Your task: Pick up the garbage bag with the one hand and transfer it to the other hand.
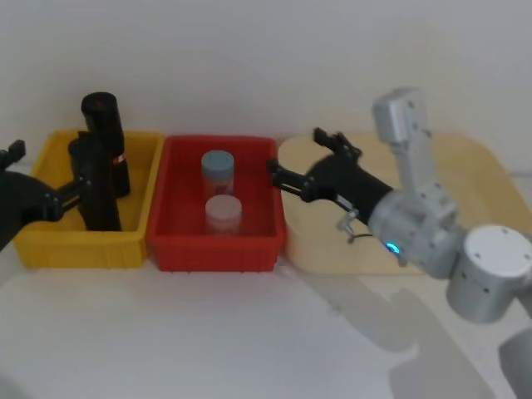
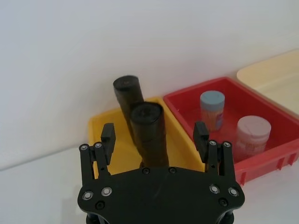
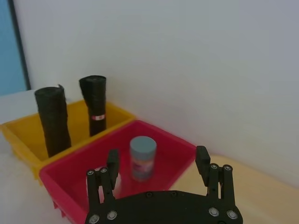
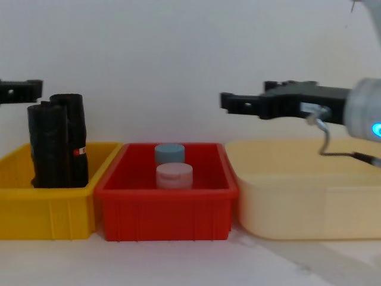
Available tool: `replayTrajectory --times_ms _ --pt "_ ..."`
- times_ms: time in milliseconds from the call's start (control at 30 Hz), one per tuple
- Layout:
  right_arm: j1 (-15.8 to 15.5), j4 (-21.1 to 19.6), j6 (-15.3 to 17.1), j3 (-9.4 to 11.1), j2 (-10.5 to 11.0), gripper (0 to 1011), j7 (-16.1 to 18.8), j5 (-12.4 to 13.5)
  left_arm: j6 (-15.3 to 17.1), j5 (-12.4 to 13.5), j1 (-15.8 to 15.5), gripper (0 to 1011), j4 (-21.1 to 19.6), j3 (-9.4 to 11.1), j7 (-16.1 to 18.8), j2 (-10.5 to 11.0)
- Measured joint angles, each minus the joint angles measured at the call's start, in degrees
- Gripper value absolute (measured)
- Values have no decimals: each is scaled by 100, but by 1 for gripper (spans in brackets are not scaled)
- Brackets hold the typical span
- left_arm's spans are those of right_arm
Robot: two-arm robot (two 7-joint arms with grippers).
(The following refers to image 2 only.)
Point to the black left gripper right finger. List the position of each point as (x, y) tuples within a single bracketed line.
[(202, 142)]

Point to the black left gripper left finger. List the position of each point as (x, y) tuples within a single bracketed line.
[(108, 144)]

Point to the yellow plastic bin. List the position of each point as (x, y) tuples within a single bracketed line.
[(121, 130)]

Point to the blue-lidded toothpick jar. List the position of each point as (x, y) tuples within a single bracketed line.
[(212, 109)]

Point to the black rolled bag bundle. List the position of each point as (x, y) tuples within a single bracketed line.
[(127, 91), (149, 135)]

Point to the white-lidded toothpick jar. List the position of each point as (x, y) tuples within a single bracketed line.
[(252, 137)]

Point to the red plastic bin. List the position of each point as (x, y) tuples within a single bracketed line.
[(236, 95)]

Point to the cream plastic bin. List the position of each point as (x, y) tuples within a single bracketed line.
[(280, 70)]

